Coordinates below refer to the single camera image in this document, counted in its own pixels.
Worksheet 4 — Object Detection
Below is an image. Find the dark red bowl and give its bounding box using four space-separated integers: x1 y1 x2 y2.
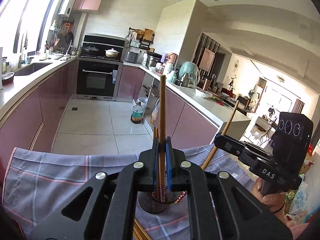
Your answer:
1 72 15 87

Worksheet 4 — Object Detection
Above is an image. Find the white plastic-wrapped bowl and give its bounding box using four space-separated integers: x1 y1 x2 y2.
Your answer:
195 88 213 98

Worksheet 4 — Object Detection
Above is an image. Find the white casserole pot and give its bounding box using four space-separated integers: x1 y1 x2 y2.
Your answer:
104 48 121 58

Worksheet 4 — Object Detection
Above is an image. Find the black lidded wok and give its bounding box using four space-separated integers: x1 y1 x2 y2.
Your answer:
82 44 98 55

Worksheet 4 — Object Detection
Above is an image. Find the black built-in oven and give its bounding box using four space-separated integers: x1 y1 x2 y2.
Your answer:
76 60 120 98

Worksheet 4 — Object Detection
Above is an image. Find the kitchen window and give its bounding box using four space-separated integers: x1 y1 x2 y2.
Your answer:
0 0 64 55

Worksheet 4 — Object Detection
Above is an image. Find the single bamboo chopstick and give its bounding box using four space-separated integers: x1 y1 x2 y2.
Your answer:
159 74 166 202
176 101 240 204

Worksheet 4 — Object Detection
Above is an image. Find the black wall rack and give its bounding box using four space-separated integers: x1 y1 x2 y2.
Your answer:
126 27 155 51

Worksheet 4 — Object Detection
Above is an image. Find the kitchen sink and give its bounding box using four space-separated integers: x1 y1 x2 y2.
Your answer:
14 62 53 77

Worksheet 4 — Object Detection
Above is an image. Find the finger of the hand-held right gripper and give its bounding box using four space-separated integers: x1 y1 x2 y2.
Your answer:
214 135 250 160

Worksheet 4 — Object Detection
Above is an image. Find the framed wall painting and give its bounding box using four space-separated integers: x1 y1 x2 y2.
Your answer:
199 47 215 72

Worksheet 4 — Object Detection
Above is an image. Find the white plastic bag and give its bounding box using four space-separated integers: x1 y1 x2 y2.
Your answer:
290 182 310 215

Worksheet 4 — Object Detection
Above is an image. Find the cooking oil bottle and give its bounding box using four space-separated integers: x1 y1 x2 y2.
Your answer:
131 102 143 124

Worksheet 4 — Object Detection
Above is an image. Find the black mesh pen holder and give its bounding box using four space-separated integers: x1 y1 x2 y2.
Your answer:
138 189 187 214

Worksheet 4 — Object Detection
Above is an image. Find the person's right hand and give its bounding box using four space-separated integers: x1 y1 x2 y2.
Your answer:
250 177 288 214

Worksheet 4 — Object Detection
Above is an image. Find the white water heater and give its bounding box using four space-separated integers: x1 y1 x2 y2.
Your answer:
58 0 78 15

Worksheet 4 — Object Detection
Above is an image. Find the bunch of bamboo chopsticks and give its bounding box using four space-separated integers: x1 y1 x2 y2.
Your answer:
134 127 163 240

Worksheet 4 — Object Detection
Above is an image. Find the silver rice cooker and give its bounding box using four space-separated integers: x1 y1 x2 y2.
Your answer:
124 51 139 63

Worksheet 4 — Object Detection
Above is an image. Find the black range hood stove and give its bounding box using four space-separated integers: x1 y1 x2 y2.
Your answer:
82 34 125 62

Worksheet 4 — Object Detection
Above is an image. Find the pink kitchen base cabinet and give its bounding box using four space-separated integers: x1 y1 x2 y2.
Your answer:
0 59 79 170
117 65 252 153

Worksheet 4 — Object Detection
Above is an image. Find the mint green appliance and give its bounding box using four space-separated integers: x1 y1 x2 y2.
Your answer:
179 61 200 85

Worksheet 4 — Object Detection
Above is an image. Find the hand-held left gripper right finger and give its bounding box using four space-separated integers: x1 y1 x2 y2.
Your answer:
165 137 293 240

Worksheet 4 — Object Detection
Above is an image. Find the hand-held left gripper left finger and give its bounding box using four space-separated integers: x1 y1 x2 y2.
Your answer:
29 137 160 240

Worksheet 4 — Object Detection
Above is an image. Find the steel pressure cooker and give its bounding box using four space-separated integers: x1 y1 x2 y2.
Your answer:
146 51 162 68

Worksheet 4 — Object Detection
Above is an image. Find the plaid grey tablecloth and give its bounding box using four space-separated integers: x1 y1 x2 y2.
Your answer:
2 144 253 240

